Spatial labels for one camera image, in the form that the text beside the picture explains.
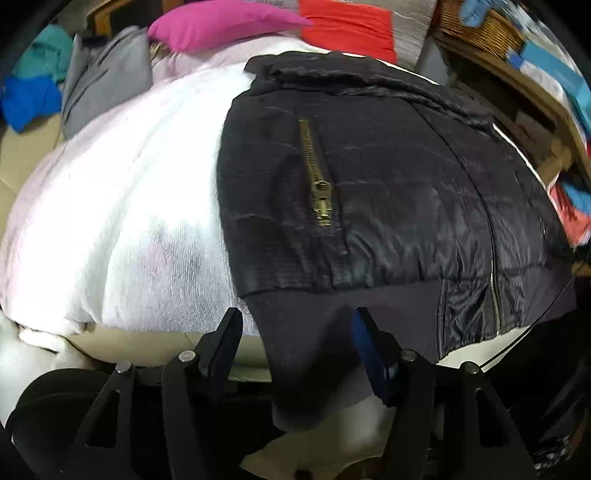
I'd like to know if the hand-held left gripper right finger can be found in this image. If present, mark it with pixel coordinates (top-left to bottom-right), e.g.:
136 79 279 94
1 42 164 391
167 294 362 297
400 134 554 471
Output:
350 307 536 480

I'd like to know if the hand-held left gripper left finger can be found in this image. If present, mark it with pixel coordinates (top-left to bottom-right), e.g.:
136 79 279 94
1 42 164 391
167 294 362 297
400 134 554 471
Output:
69 307 245 480

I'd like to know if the dark quilted zip jacket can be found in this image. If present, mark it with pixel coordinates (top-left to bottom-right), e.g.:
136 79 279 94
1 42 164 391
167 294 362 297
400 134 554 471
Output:
217 51 578 432

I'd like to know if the wooden shelf with clothes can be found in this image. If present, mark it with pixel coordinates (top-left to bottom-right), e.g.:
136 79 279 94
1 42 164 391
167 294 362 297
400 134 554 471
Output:
434 32 591 185

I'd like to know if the white fleece blanket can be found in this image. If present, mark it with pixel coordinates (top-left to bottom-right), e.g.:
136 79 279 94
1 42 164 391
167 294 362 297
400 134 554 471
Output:
0 37 548 354

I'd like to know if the stack of folded cloths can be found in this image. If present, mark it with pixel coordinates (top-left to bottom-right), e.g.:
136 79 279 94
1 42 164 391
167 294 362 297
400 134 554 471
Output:
549 178 591 250

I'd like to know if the grey garment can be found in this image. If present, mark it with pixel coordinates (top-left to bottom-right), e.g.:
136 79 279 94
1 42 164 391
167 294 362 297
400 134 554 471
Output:
61 25 154 139

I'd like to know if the blue jacket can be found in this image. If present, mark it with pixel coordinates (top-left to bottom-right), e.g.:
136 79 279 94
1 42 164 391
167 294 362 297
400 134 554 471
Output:
2 76 63 132

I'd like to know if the red garment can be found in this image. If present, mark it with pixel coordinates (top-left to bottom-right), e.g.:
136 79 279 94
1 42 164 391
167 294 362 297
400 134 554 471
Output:
298 0 398 63

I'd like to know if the pink garment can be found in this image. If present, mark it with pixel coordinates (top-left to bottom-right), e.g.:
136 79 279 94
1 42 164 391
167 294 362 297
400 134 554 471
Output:
148 0 315 54

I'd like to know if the light blue cardboard box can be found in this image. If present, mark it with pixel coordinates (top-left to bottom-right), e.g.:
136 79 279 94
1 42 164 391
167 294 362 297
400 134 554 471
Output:
508 39 591 121

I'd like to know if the wicker basket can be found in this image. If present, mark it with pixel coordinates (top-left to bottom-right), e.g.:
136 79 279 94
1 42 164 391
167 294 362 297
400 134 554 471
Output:
436 0 527 54

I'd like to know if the teal garment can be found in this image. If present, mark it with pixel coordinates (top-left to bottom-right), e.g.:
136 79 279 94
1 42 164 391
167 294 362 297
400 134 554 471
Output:
11 24 75 84

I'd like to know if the blue cloth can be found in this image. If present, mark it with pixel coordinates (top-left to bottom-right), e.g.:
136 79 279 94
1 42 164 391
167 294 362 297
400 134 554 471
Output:
459 0 509 26

